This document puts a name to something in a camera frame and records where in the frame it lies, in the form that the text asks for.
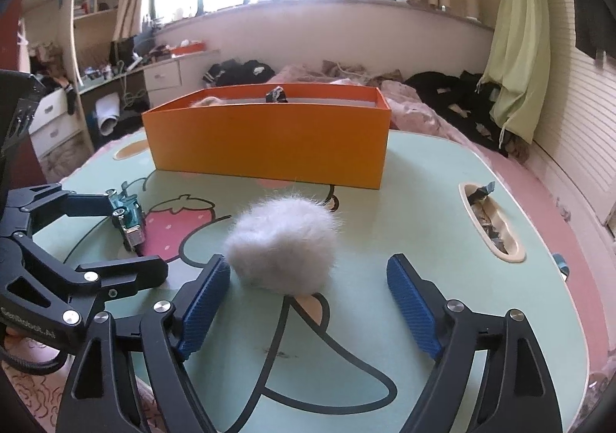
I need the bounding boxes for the person's left hand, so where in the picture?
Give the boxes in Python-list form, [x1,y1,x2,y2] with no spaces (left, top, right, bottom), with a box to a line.
[4,328,65,359]

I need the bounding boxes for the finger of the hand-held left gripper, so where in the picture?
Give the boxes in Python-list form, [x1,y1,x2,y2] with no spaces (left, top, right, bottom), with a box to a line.
[6,184,119,234]
[10,233,169,325]

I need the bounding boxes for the white fluffy pompom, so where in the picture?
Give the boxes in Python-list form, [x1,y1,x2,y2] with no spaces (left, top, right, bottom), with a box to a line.
[224,187,345,294]

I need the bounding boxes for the black clothes pile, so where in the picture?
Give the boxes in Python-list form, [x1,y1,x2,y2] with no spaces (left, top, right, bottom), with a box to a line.
[404,70,511,157]

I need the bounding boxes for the white drawer unit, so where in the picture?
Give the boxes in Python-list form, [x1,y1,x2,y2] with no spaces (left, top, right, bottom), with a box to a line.
[29,89,85,159]

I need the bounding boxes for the pink floral quilt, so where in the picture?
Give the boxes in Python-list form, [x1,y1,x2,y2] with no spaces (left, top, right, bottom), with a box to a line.
[269,60,463,140]

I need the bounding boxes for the mint green cartoon desktop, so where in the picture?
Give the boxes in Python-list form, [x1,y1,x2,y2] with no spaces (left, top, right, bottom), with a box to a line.
[29,127,598,433]

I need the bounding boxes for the large orange cardboard box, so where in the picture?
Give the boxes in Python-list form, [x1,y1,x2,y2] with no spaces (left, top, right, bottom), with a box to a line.
[142,84,392,190]

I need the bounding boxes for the white bookshelf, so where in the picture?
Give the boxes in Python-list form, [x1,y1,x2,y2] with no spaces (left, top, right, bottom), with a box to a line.
[22,0,126,87]

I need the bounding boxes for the white bin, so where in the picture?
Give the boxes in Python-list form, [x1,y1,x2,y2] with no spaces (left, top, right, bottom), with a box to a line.
[95,94,121,135]

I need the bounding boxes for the crumpled dark wrappers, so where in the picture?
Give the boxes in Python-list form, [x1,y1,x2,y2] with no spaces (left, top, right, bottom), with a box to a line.
[464,183,513,253]

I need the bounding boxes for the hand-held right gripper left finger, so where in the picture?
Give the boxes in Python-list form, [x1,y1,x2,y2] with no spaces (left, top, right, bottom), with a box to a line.
[62,254,232,433]

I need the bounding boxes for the green toy car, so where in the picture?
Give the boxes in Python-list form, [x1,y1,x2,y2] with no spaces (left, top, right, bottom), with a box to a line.
[107,189,145,252]

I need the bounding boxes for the beige knitted throw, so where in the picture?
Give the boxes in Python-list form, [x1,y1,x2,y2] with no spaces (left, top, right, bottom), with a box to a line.
[322,59,402,82]

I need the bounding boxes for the black bag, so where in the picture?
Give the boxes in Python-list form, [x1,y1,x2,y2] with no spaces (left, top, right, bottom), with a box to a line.
[201,59,276,87]

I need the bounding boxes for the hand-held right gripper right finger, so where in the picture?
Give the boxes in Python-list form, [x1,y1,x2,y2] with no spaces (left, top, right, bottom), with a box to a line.
[386,254,564,433]

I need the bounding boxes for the white desk with drawer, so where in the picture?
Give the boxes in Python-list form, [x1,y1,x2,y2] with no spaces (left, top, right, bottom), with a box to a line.
[77,48,222,155]

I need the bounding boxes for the light green hanging cloth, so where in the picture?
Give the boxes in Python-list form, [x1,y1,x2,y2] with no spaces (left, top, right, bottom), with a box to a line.
[482,0,552,145]

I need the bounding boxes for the white louvered panel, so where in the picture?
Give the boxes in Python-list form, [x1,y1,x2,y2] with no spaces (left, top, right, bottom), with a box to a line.
[527,0,616,227]

